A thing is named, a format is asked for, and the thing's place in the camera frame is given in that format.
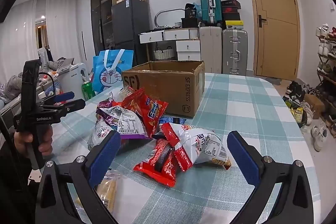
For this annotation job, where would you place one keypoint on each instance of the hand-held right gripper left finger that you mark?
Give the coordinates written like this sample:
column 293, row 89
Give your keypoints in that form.
column 105, row 155

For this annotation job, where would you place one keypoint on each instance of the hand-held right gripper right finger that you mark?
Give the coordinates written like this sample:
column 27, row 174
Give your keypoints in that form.
column 242, row 158

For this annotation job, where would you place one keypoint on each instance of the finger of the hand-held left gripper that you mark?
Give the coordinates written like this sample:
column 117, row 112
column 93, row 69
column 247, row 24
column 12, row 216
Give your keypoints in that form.
column 64, row 96
column 74, row 105

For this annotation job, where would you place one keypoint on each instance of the purple snack bag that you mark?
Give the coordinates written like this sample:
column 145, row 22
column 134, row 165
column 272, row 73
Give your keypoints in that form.
column 126, row 124

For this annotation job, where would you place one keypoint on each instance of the red and white snack packet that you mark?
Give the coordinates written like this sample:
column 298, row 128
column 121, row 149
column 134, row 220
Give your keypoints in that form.
column 202, row 145

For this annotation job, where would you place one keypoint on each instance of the red biscuit packet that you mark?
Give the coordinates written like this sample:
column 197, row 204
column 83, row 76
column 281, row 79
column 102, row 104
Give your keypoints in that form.
column 155, row 171

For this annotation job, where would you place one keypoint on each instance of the person's left forearm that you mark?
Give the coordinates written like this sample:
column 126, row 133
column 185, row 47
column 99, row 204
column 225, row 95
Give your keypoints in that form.
column 13, row 187

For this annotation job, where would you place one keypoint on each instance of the person's left hand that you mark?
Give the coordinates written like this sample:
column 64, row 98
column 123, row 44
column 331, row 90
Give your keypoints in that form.
column 22, row 140

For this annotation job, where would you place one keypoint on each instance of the pile of grey clothes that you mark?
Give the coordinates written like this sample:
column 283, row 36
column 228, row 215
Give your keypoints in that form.
column 13, row 85

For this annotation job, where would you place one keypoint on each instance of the white appliance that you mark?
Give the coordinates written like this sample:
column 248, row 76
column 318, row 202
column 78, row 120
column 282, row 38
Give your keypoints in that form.
column 71, row 79

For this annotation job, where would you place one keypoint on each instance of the green drink can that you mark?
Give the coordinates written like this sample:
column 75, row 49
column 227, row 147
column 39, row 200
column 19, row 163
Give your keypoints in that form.
column 88, row 90

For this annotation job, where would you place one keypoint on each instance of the white printed snack packet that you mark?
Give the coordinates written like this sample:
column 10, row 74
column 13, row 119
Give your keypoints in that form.
column 101, row 132

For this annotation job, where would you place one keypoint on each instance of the clear wrapped bread packet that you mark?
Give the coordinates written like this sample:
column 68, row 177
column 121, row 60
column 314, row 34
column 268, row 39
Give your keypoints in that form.
column 109, row 192

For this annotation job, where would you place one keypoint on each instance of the blue cartoon tote bag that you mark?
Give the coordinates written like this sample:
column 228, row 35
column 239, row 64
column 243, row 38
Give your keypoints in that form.
column 110, row 74

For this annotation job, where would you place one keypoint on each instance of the clear crinkled snack packet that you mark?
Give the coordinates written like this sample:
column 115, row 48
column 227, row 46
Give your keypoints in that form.
column 126, row 94

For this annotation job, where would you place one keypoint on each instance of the red chip bag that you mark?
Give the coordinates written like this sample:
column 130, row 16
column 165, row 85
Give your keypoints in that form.
column 143, row 106

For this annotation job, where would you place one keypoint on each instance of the white curtain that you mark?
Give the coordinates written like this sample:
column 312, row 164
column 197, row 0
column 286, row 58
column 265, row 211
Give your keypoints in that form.
column 63, row 29

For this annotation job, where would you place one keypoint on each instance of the dark blue snack packet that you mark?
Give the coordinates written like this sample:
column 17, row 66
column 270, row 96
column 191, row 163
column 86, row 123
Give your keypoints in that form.
column 170, row 120

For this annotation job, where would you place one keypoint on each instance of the white wardrobe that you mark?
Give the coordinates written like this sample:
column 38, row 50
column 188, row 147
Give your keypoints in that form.
column 85, row 24

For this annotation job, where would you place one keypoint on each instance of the white sneaker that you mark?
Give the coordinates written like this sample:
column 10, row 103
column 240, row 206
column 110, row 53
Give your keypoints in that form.
column 320, row 137

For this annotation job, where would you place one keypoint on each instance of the pile of dark shoes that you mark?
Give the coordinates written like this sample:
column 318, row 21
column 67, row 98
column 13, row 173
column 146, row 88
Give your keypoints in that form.
column 295, row 92

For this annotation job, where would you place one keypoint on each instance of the small brown cardboard box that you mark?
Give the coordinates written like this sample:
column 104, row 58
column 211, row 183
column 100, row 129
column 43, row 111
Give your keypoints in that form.
column 315, row 104

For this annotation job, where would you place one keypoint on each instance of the dark grey fridge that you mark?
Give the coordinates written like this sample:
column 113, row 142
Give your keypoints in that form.
column 128, row 24

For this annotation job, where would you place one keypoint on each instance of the dark glass door cabinet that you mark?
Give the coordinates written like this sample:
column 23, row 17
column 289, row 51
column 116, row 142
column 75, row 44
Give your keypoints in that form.
column 105, row 8

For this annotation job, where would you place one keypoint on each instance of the woven basket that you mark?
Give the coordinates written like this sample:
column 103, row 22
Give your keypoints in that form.
column 164, row 54

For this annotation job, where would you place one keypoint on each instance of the silver suitcase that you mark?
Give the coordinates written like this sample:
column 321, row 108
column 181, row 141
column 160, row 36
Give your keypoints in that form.
column 235, row 50

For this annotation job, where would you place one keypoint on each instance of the flat brown box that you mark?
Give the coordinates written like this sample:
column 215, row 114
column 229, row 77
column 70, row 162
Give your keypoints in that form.
column 122, row 0

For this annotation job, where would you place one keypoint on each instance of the beige suitcase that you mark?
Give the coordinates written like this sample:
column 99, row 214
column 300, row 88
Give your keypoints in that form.
column 210, row 49

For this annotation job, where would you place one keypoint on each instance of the wooden shoe rack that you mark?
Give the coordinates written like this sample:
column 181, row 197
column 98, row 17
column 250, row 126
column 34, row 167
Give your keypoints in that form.
column 325, row 77

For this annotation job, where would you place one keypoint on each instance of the white drawer dresser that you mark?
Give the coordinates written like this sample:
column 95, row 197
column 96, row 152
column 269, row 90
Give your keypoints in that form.
column 183, row 45

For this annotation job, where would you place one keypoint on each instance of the small white slotted basket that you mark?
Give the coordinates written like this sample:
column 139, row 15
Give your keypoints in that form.
column 178, row 24

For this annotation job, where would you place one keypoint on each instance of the yellow and black shoe box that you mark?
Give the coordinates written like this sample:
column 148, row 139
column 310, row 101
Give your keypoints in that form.
column 235, row 24

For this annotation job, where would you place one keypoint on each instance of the shoe rack with shoes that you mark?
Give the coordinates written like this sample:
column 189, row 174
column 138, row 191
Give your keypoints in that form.
column 325, row 48

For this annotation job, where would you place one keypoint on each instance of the wooden door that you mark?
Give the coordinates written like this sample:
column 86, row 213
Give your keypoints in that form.
column 275, row 24

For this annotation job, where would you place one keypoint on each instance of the black round box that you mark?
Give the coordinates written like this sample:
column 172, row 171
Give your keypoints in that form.
column 190, row 22

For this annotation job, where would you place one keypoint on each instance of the black bag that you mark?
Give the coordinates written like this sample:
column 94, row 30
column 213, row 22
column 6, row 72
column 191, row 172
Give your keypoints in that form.
column 190, row 11

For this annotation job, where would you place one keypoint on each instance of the red shoe box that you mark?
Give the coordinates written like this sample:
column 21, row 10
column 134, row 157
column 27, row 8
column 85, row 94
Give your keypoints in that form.
column 231, row 9

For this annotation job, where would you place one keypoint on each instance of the teal suitcase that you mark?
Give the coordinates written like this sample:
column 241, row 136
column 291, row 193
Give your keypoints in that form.
column 210, row 6

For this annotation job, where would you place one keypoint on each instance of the blue plastic bag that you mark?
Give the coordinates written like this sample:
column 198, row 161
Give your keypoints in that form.
column 198, row 8

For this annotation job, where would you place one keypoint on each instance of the arched chrome mirror frame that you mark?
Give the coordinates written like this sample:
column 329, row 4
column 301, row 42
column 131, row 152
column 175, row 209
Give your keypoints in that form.
column 157, row 16

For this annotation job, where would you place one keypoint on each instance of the white light switch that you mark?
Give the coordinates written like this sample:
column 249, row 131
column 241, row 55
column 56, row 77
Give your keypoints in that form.
column 333, row 5

